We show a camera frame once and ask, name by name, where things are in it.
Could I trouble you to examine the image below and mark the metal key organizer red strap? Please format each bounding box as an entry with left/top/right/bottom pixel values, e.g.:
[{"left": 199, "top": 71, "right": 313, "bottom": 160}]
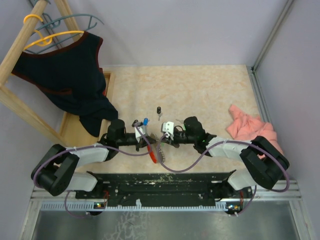
[{"left": 147, "top": 133, "right": 167, "bottom": 165}]

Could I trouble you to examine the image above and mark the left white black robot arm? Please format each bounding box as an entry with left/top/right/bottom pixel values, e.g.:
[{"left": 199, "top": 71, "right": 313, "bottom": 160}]
[{"left": 31, "top": 119, "right": 157, "bottom": 199}]

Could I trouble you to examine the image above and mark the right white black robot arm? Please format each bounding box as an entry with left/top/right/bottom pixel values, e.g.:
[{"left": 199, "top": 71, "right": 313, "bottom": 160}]
[{"left": 161, "top": 116, "right": 290, "bottom": 198}]

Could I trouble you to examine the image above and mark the blue tag key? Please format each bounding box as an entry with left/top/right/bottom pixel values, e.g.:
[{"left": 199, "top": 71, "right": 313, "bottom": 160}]
[{"left": 142, "top": 118, "right": 149, "bottom": 126}]

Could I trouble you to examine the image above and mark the black tag key upper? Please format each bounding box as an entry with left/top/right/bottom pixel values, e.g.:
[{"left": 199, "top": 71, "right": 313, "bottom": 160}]
[{"left": 156, "top": 106, "right": 163, "bottom": 121}]

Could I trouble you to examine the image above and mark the pink cloth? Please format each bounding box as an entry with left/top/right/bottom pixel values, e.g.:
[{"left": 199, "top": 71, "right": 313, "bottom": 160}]
[{"left": 226, "top": 104, "right": 283, "bottom": 154}]

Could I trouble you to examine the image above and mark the dark navy vest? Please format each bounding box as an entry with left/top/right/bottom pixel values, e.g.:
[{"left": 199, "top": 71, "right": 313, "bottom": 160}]
[{"left": 12, "top": 32, "right": 118, "bottom": 137}]

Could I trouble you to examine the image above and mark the yellow plastic hanger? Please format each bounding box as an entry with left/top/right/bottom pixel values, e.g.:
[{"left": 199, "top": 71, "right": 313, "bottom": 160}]
[{"left": 23, "top": 14, "right": 84, "bottom": 51}]

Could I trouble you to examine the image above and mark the teal plastic hanger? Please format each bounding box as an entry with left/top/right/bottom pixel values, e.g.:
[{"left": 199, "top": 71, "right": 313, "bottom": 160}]
[{"left": 25, "top": 13, "right": 104, "bottom": 54}]

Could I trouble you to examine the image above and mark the wooden clothes rack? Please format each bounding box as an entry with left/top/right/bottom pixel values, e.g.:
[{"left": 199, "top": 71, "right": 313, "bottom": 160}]
[{"left": 0, "top": 0, "right": 83, "bottom": 151}]

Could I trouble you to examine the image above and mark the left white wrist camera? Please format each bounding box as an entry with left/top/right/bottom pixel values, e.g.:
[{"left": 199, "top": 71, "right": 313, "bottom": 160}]
[{"left": 132, "top": 119, "right": 147, "bottom": 141}]

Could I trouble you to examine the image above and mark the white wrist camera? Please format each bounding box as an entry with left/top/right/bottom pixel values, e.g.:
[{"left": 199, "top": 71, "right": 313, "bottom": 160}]
[
  {"left": 161, "top": 121, "right": 174, "bottom": 140},
  {"left": 132, "top": 119, "right": 147, "bottom": 141}
]

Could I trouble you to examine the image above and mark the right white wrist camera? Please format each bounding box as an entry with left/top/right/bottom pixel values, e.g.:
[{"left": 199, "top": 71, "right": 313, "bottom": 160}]
[{"left": 161, "top": 121, "right": 174, "bottom": 140}]

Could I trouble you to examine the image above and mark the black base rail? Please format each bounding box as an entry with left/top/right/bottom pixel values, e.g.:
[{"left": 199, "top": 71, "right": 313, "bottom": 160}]
[{"left": 47, "top": 171, "right": 286, "bottom": 208}]

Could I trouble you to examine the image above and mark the wooden tray frame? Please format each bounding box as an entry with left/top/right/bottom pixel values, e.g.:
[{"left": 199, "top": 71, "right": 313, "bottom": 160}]
[{"left": 59, "top": 70, "right": 116, "bottom": 147}]

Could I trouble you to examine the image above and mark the aluminium frame post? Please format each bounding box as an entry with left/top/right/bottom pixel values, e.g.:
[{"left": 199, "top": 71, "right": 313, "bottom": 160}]
[{"left": 251, "top": 0, "right": 296, "bottom": 74}]

